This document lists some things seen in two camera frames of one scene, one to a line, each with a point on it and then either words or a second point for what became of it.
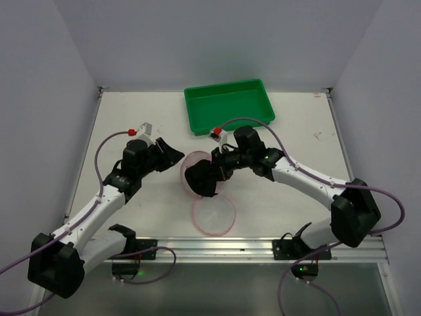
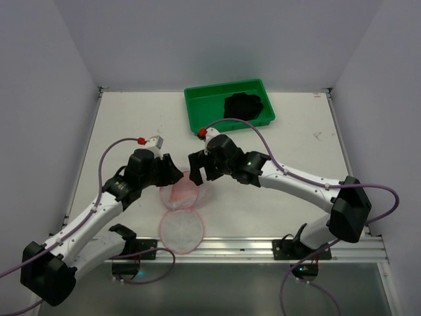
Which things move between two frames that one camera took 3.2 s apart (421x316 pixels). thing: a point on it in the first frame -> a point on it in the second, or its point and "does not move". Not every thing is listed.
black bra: [202, 178] -> [243, 106]
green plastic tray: [213, 105] does not move
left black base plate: [133, 244] does not move
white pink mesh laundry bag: [213, 216] -> [181, 225]
